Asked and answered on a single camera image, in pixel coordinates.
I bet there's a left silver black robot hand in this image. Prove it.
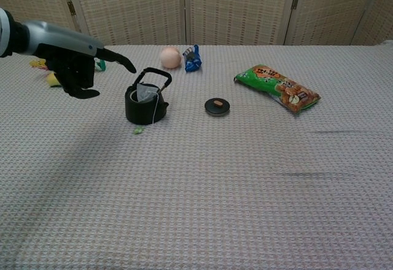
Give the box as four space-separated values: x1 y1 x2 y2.
20 20 138 100

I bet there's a pyramid tea bag green tag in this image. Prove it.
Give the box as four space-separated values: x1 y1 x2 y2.
132 82 161 135

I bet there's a black teapot lid brown knob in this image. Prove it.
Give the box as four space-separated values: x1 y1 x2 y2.
204 97 231 117

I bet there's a green orange snack bag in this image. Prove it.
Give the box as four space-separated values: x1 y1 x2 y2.
233 64 322 115

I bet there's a yellow sponge green base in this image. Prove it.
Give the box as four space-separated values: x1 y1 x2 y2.
45 71 61 88

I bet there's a yellow red toy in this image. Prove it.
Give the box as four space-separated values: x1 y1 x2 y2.
29 58 50 70

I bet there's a woven folding screen panel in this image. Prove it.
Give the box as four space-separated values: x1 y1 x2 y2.
351 0 393 47
184 0 300 47
284 0 381 47
63 0 187 47
0 0 84 50

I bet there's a pink peach ball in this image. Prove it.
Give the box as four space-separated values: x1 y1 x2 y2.
160 46 182 69

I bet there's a blue snack packet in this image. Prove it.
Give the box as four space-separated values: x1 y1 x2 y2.
182 44 203 74

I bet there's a grey woven tablecloth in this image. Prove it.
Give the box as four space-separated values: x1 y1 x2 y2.
0 39 393 270

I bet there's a black teapot with handle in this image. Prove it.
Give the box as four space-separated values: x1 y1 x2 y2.
124 67 173 126

